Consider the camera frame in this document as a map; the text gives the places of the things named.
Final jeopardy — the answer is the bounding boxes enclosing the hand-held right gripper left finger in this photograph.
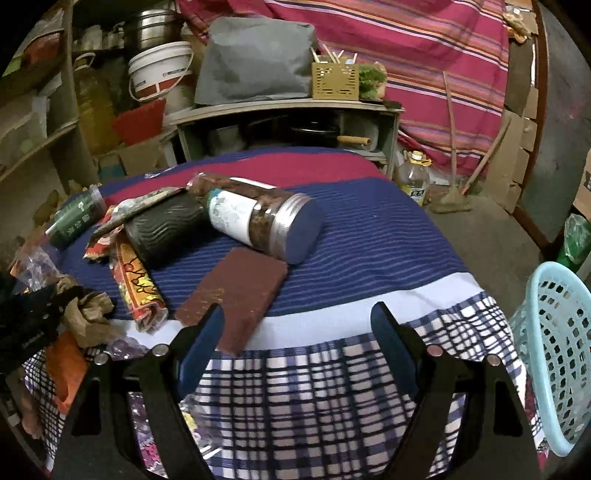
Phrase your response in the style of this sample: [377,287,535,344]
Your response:
[51,302,227,480]

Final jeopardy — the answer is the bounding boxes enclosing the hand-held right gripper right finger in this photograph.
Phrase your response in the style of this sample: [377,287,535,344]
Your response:
[369,302,543,480]

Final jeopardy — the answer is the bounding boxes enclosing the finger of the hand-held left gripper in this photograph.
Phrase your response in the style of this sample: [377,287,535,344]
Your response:
[21,284,86,321]

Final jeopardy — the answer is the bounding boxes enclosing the brown paper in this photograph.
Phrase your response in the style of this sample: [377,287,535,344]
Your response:
[58,277,116,348]

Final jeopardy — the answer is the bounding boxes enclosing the brown scouring pad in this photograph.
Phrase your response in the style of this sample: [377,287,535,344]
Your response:
[174,247,289,356]

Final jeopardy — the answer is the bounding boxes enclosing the yellow red snack wrapper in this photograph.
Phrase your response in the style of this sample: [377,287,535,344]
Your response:
[110,228,170,334]

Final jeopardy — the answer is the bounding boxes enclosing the red orange foil wrapper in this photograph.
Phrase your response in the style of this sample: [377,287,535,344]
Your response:
[83,187,185,261]

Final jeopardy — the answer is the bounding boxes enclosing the light blue plastic basket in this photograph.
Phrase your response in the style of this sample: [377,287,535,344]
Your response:
[508,261,591,457]

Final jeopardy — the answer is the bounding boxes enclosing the clear plastic bag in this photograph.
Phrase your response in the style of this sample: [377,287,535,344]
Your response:
[9,244,62,292]

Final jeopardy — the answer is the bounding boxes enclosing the green plastic bottle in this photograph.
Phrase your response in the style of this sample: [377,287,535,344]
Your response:
[45,185,107,250]

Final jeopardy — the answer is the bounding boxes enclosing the blue plaid striped blanket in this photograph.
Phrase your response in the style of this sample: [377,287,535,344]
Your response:
[21,147,543,478]

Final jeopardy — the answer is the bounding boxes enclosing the purple printed wrapper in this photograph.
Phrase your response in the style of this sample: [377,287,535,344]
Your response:
[128,391,214,477]

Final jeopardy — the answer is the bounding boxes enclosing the dark grey ribbed cup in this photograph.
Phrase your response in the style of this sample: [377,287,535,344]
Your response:
[124,191,208,271]

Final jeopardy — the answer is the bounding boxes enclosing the clear jar with silver lid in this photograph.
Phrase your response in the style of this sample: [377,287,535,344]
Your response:
[187,172,326,265]

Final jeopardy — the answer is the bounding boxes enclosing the brown cardboard box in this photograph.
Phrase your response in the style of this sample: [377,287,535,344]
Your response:
[93,137,170,179]

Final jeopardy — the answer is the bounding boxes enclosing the clear oil bottle yellow cap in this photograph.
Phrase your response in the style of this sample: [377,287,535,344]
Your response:
[396,150,433,207]

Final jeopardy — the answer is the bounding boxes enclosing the straw broom with wooden stick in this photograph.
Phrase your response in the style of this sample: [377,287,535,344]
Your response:
[429,71,512,214]

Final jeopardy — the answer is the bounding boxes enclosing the large yellow oil jug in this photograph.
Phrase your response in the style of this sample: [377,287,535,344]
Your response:
[71,52,119,156]

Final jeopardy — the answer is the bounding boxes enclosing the red plastic basin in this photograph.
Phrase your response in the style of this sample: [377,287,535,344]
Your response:
[112,98,167,147]

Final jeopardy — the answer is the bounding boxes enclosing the green plastic bag bin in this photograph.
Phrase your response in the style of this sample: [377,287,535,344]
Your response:
[555,212,591,274]

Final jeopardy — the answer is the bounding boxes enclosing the flattened cardboard pieces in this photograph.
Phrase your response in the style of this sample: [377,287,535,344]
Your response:
[482,41,540,214]

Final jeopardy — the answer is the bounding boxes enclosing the grey wooden shelf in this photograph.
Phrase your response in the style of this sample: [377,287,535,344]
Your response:
[164,97,406,182]

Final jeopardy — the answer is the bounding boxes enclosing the white plastic bucket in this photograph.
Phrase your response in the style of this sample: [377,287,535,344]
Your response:
[128,41,195,103]

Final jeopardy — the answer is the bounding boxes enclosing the green leafy herbs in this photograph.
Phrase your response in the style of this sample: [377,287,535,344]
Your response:
[359,61,389,101]

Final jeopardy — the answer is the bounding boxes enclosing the yellow chopstick holder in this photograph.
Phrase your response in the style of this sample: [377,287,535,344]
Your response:
[311,44,361,101]

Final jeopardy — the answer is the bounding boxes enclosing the grey fabric bag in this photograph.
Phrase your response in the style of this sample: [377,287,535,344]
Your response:
[194,17,317,107]

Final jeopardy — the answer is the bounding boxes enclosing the stainless steel pot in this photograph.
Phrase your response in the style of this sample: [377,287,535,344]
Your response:
[121,8,179,52]

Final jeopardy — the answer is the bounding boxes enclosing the red striped hanging cloth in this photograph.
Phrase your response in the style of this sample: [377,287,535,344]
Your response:
[178,0,511,178]

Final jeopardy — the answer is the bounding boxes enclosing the black pan with wooden handle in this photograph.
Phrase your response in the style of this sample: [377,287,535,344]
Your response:
[259,119,372,149]

